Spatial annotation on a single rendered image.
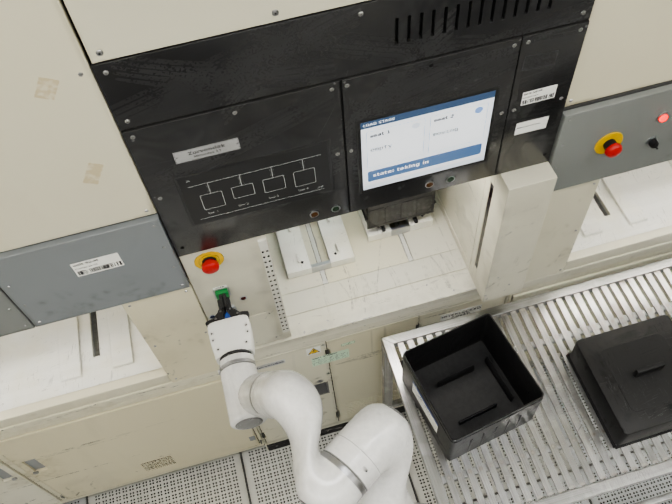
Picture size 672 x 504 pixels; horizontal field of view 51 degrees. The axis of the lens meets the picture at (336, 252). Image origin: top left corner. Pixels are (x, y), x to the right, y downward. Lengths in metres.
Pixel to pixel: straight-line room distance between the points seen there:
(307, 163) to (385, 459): 0.60
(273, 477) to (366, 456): 1.62
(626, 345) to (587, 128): 0.71
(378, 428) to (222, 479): 1.68
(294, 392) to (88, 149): 0.56
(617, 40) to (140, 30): 0.91
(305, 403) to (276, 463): 1.62
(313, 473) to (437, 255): 1.12
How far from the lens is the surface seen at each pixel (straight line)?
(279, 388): 1.23
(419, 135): 1.47
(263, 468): 2.83
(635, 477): 2.10
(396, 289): 2.10
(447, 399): 2.06
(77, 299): 1.67
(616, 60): 1.59
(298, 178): 1.46
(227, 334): 1.67
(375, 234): 2.17
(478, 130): 1.53
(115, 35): 1.16
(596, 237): 2.29
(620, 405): 2.05
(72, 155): 1.33
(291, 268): 2.12
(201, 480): 2.87
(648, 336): 2.16
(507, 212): 1.73
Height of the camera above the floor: 2.69
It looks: 57 degrees down
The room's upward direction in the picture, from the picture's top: 6 degrees counter-clockwise
